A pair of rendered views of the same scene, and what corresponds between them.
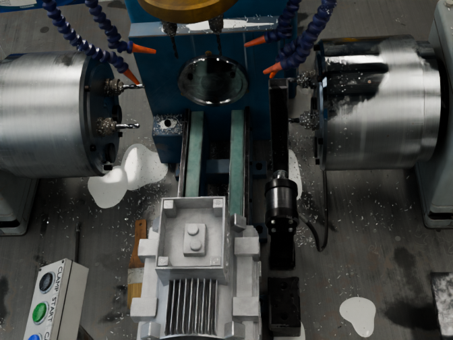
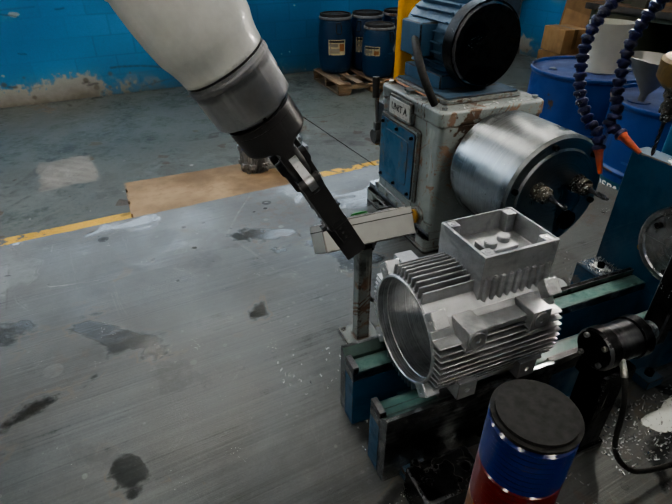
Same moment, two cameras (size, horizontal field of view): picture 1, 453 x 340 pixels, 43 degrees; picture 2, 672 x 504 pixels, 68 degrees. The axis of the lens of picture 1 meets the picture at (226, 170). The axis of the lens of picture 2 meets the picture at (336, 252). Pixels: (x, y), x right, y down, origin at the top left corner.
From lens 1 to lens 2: 0.52 m
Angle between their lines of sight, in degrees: 46
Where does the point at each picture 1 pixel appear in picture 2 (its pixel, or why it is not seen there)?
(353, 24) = not seen: outside the picture
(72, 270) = (404, 216)
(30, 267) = not seen: hidden behind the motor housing
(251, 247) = (534, 306)
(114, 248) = not seen: hidden behind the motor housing
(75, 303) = (381, 231)
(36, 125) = (496, 147)
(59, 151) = (491, 176)
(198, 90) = (656, 248)
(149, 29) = (658, 155)
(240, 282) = (490, 315)
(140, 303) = (409, 255)
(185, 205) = (521, 229)
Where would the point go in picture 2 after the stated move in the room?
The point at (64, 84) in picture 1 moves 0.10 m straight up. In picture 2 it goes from (542, 133) to (555, 80)
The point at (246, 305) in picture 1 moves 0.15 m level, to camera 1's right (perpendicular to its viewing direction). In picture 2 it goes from (470, 321) to (575, 402)
